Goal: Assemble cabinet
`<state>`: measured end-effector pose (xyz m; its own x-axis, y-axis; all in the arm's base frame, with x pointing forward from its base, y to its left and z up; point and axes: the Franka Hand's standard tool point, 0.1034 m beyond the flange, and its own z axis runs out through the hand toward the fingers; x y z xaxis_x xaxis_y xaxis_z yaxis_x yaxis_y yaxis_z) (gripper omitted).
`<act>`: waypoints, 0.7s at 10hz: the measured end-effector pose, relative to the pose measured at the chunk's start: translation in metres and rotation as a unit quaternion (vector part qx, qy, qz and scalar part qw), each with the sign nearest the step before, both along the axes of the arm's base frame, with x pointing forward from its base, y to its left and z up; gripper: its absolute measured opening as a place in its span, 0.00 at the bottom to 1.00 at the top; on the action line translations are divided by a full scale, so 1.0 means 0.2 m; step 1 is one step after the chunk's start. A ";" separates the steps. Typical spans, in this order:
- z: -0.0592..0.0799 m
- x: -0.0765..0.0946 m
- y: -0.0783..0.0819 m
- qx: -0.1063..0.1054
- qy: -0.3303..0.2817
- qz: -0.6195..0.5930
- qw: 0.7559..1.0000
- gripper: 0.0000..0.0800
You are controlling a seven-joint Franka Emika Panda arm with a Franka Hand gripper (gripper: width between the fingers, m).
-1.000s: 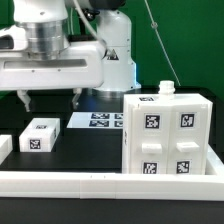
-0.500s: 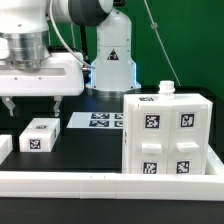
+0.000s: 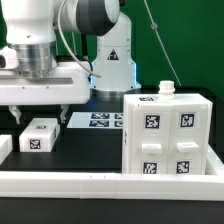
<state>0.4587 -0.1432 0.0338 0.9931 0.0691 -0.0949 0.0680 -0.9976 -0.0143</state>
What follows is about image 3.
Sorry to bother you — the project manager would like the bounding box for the white U-shaped obstacle fence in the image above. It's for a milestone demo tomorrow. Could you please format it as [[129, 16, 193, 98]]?
[[0, 149, 224, 201]]

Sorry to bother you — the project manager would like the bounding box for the white cabinet door panel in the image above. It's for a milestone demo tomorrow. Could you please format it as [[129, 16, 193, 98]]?
[[167, 100, 212, 175]]

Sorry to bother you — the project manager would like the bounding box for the white block at left edge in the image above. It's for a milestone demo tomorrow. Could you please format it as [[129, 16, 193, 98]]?
[[0, 135, 13, 165]]

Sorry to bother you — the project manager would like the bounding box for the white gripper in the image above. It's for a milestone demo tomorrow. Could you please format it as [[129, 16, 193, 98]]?
[[0, 62, 90, 124]]

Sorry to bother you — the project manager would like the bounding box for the white cabinet body box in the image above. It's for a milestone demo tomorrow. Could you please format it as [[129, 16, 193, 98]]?
[[122, 81, 213, 174]]

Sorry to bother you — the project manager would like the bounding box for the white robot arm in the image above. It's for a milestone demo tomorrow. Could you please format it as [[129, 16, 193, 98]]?
[[0, 0, 141, 118]]

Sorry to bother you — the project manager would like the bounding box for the white cabinet top block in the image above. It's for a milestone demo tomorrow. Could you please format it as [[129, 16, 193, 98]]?
[[19, 118, 60, 152]]

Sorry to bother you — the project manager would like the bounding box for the white base tag plate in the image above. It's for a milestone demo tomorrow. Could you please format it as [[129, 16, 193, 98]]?
[[67, 112, 123, 129]]

